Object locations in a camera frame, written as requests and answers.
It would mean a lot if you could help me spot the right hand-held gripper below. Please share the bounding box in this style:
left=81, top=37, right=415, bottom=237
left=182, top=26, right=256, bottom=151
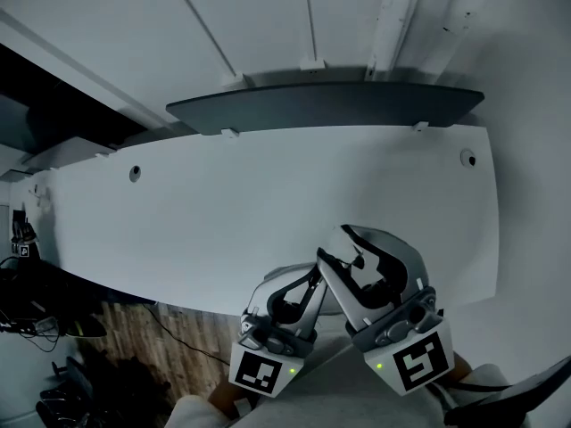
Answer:
left=316, top=223, right=457, bottom=398

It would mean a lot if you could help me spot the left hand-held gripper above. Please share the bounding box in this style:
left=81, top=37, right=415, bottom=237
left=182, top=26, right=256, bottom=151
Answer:
left=228, top=261, right=329, bottom=398

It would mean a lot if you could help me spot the dark desk divider panel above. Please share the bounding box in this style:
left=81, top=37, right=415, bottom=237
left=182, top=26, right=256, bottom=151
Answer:
left=165, top=80, right=486, bottom=137

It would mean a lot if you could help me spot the black office chair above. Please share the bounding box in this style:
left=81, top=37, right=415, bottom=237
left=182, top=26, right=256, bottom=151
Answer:
left=35, top=355, right=97, bottom=428

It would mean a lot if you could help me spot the spare hand-held gripper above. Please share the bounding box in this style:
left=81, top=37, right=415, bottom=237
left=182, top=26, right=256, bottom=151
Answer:
left=10, top=210, right=40, bottom=259

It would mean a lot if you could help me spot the black side desk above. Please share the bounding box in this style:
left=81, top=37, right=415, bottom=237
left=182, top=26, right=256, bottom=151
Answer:
left=0, top=256, right=157, bottom=329

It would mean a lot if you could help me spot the person's grey clothing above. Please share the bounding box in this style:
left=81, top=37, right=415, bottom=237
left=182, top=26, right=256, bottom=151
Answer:
left=164, top=318, right=514, bottom=428

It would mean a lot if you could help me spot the person's right forearm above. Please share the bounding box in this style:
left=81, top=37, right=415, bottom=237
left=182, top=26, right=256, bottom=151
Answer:
left=445, top=353, right=474, bottom=387

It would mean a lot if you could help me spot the person's left forearm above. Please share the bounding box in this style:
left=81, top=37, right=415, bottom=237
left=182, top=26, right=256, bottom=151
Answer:
left=208, top=380, right=253, bottom=420

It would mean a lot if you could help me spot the dark grey chair armrest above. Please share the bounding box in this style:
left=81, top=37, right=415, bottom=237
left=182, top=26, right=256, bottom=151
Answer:
left=426, top=356, right=571, bottom=428

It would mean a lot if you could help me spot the black floor cable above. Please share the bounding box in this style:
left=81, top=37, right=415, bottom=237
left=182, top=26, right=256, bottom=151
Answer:
left=145, top=303, right=232, bottom=367

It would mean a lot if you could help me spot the grey desk divider panel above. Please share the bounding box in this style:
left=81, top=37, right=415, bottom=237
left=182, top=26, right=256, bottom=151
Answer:
left=21, top=135, right=124, bottom=171

